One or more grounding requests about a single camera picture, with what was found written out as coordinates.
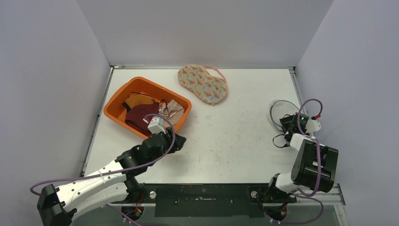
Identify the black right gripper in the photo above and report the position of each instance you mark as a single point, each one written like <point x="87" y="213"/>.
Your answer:
<point x="287" y="124"/>

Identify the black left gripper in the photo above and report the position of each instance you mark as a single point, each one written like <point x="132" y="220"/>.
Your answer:
<point x="178" y="144"/>

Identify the dark red bra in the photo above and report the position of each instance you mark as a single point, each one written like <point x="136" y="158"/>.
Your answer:
<point x="136" y="112"/>

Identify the floral padded bra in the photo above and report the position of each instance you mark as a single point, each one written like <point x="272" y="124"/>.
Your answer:
<point x="206" y="82"/>

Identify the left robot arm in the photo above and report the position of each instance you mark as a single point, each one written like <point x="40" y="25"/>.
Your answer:
<point x="115" y="182"/>

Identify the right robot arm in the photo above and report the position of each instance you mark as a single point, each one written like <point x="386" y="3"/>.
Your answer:
<point x="314" y="167"/>

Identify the beige crumpled garment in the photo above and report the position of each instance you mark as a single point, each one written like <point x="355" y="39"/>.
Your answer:
<point x="172" y="111"/>

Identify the orange plastic tub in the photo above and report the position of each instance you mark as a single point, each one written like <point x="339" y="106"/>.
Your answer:
<point x="116" y="112"/>

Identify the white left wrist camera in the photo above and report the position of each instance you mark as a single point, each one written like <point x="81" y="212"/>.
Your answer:
<point x="155" y="125"/>

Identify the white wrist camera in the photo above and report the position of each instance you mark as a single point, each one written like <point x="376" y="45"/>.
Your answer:
<point x="155" y="125"/>
<point x="312" y="126"/>

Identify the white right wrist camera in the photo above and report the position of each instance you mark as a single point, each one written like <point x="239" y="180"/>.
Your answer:
<point x="312" y="126"/>

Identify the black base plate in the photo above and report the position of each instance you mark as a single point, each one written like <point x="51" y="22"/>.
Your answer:
<point x="209" y="200"/>

